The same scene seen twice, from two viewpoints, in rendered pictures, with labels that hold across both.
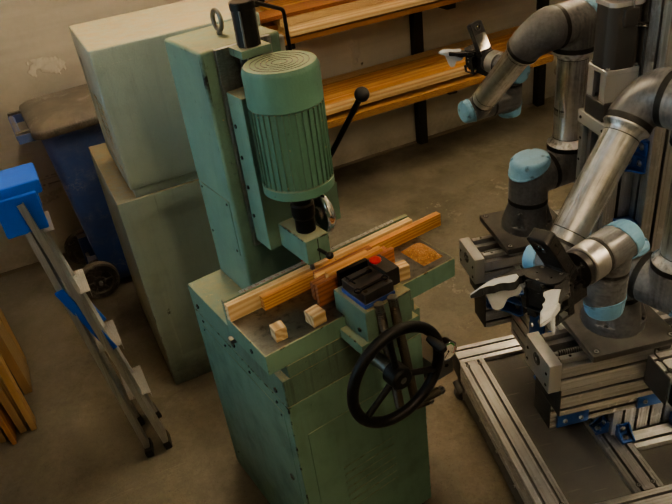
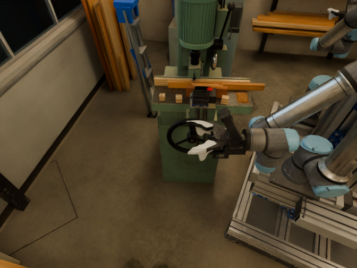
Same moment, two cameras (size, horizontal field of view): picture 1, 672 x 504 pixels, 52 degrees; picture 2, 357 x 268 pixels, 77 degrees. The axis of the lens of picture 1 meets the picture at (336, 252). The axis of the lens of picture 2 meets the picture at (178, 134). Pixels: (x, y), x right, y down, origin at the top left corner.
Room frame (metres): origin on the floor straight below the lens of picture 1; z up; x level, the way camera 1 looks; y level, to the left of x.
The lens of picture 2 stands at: (0.48, -0.50, 1.77)
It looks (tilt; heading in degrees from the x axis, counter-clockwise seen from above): 48 degrees down; 33
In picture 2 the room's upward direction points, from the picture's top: straight up
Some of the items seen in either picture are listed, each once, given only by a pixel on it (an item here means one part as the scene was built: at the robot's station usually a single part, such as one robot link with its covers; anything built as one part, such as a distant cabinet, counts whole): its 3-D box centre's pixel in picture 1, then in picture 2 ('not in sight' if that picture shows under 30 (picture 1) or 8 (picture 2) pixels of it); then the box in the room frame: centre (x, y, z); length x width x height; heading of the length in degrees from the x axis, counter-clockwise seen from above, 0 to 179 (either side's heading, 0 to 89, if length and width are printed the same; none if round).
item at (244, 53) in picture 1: (247, 37); not in sight; (1.63, 0.14, 1.54); 0.08 x 0.08 x 0.17; 30
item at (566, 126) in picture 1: (569, 97); not in sight; (1.84, -0.72, 1.19); 0.15 x 0.12 x 0.55; 112
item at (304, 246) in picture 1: (305, 241); (194, 68); (1.53, 0.08, 1.03); 0.14 x 0.07 x 0.09; 30
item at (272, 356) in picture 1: (354, 303); (201, 102); (1.44, -0.03, 0.87); 0.61 x 0.30 x 0.06; 120
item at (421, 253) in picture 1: (421, 251); (242, 96); (1.58, -0.23, 0.91); 0.10 x 0.07 x 0.02; 30
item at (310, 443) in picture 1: (316, 405); (189, 131); (1.61, 0.13, 0.36); 0.58 x 0.45 x 0.71; 30
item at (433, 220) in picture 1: (356, 257); (215, 85); (1.58, -0.05, 0.92); 0.60 x 0.02 x 0.04; 120
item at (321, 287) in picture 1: (356, 276); (206, 92); (1.47, -0.04, 0.93); 0.25 x 0.01 x 0.07; 120
